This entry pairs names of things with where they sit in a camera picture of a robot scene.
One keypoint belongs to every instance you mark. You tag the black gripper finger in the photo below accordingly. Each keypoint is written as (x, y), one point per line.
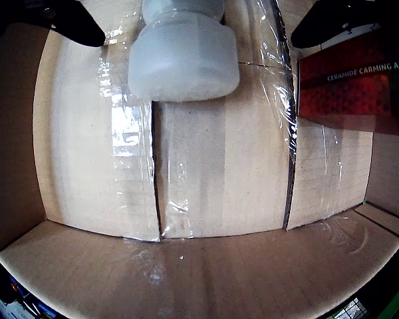
(336, 16)
(70, 23)

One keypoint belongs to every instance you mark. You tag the white shoe spray bottle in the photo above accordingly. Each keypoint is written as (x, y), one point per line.
(183, 60)

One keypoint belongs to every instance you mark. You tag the red ampoule box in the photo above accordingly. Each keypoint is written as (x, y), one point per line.
(345, 99)

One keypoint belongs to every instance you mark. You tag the long cardboard tray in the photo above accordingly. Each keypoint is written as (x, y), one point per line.
(219, 166)

